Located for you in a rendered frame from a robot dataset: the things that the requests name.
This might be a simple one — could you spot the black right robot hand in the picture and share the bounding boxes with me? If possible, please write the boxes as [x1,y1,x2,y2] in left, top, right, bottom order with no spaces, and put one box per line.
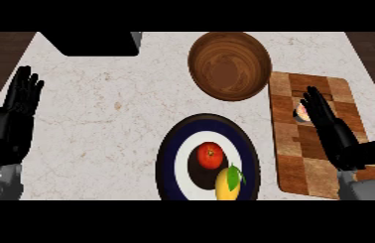
[299,85,375,172]

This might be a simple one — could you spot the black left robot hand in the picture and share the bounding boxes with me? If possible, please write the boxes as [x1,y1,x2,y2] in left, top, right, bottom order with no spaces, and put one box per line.
[0,64,46,167]

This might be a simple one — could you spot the red tomato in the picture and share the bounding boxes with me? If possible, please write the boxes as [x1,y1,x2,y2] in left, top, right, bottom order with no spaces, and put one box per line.
[197,141,226,171]

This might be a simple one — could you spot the black appliance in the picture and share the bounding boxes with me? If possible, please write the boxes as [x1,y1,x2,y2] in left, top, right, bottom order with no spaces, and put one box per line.
[39,32,144,58]

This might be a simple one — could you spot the checkered wooden cutting board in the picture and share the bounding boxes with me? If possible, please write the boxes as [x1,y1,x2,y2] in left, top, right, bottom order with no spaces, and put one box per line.
[268,70,375,200]

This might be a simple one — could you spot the can with pale end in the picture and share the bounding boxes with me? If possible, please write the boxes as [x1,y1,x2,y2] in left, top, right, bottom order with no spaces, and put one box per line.
[291,103,313,124]

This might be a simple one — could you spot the brown wooden bowl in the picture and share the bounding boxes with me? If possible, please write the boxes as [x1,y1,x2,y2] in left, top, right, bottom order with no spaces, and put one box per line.
[188,32,275,102]

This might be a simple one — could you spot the yellow lemon with green leaf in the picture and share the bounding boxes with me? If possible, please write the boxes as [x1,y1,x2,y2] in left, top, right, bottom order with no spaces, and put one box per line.
[214,163,248,201]

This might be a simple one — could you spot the dark blue and white plate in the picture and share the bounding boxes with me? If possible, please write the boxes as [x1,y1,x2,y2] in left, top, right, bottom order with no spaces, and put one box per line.
[155,113,263,201]

